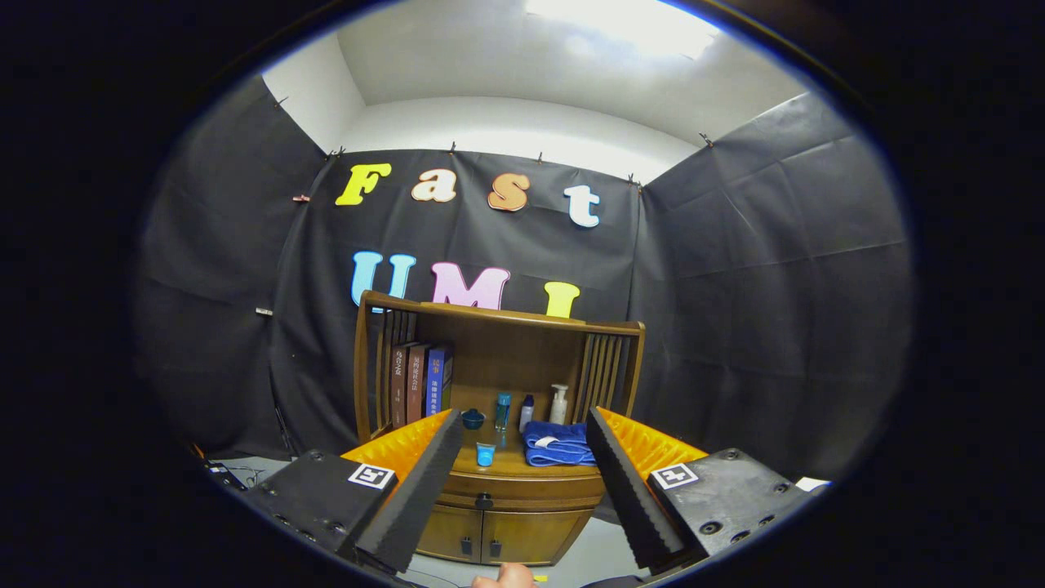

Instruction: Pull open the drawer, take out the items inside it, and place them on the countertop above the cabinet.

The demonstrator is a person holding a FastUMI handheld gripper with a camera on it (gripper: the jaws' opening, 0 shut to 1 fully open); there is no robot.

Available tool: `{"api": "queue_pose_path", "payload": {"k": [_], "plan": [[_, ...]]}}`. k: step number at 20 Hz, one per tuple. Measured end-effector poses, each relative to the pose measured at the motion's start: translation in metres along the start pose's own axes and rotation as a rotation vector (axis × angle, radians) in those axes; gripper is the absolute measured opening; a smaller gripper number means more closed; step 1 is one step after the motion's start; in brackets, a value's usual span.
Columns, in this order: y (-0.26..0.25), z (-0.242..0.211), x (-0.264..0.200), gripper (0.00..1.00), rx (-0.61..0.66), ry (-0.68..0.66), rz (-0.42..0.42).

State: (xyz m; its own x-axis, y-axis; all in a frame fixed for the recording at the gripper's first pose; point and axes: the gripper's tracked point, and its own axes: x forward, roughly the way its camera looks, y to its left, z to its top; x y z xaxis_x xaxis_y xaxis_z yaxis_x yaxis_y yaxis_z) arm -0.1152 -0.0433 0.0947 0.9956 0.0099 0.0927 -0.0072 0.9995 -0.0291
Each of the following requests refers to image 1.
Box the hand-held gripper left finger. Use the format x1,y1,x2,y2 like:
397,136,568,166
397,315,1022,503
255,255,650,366
245,408,465,575

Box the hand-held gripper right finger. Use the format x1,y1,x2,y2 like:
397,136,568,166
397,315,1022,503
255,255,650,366
585,406,817,575

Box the wooden cabinet door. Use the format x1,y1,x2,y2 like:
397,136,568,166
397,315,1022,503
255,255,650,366
416,506,484,564
482,508,595,567

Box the wooden countertop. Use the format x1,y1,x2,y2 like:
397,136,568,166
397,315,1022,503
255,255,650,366
367,404,609,480

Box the wooden cabinet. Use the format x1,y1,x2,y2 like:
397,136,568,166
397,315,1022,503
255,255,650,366
354,290,646,567

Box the blue folded towel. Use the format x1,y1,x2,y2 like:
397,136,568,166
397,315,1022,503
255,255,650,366
522,421,597,468

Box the reddish brown book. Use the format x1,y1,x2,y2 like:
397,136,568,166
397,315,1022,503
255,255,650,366
406,345,429,424

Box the dark brown book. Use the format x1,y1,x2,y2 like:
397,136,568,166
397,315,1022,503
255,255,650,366
390,343,409,430

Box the blue book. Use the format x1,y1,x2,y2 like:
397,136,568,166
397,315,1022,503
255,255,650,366
425,346,454,417

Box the black backdrop cloth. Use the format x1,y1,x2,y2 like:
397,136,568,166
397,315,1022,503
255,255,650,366
135,73,915,483

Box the thin floor cables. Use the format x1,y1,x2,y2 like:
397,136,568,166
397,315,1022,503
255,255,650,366
208,461,262,488

